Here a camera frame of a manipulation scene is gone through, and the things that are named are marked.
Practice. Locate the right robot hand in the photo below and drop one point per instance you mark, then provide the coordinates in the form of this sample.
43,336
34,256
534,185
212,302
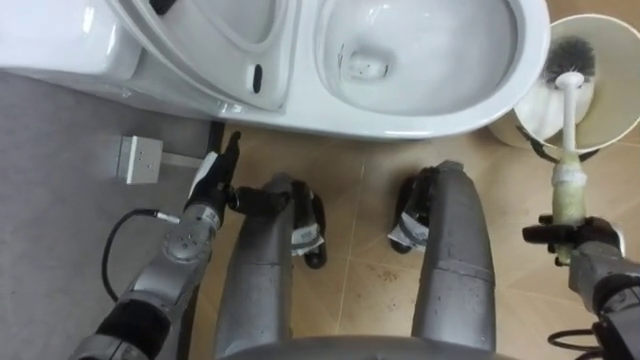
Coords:
567,234

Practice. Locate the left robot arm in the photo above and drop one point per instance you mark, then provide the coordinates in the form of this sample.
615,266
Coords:
160,280

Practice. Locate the white wall socket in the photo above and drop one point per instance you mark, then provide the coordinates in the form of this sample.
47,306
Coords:
140,160

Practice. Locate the white ceramic toilet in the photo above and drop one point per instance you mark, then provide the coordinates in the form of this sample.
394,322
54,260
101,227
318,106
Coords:
310,60

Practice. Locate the robot legs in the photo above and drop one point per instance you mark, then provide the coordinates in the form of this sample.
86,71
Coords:
360,260

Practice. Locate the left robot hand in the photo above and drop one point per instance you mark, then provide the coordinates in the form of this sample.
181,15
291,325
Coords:
216,176

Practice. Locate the cream toilet brush holder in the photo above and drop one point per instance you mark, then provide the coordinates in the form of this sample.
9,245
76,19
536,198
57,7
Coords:
612,100

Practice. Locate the white toilet brush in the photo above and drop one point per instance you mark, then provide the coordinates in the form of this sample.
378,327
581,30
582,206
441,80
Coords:
568,150

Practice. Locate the robot body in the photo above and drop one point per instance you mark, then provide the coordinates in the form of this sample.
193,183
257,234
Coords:
365,348

